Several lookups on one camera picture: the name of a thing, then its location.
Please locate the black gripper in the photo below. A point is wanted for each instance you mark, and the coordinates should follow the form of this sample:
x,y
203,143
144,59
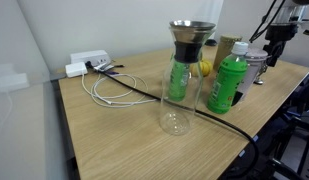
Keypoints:
x,y
280,32

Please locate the green bottle with white cap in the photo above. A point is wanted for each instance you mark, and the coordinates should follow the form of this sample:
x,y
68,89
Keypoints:
x,y
226,83

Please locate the black computer mouse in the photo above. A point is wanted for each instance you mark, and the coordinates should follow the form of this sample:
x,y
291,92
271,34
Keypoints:
x,y
211,42

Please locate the yellow lemon-shaped object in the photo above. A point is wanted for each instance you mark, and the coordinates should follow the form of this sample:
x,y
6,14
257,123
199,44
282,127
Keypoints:
x,y
206,67

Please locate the glass carafe with metal funnel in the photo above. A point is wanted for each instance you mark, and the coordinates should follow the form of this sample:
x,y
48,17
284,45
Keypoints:
x,y
175,121

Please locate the small purple connector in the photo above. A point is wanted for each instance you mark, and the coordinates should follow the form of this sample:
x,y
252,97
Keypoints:
x,y
112,72

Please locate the white power strip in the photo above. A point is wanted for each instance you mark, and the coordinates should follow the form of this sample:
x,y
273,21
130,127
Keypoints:
x,y
90,56

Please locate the white power adapter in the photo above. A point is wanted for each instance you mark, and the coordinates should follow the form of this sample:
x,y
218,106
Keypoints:
x,y
76,69

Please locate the clear acrylic partition panel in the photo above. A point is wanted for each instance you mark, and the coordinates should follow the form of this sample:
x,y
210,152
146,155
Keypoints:
x,y
20,133

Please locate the black office chair frame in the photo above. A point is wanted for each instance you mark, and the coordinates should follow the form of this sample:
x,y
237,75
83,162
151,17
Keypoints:
x,y
294,133

